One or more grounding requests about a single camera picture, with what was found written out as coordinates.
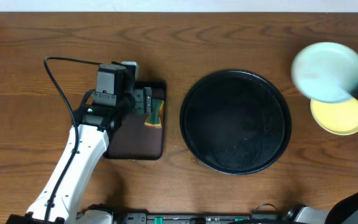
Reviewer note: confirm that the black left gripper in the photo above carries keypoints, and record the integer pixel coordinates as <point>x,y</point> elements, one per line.
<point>147,99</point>

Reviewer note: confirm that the yellow green scrub sponge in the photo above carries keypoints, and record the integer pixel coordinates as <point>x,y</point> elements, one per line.
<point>154,119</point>

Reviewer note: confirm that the yellow plate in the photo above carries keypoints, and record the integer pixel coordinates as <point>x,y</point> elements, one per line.
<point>337,118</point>

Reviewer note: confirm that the green plate with red smear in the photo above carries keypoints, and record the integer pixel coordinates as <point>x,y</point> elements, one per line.
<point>325,72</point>

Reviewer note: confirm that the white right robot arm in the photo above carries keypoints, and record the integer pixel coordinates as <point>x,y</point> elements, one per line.
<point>345,211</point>

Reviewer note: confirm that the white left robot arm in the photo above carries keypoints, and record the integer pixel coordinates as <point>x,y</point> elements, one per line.
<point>60,199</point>

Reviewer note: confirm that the black rectangular tray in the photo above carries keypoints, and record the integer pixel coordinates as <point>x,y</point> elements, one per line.
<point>133,140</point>

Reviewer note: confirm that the round black tray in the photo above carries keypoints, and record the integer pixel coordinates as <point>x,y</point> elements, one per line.
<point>235,122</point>

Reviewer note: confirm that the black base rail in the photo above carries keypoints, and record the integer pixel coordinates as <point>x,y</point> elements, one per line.
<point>143,218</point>

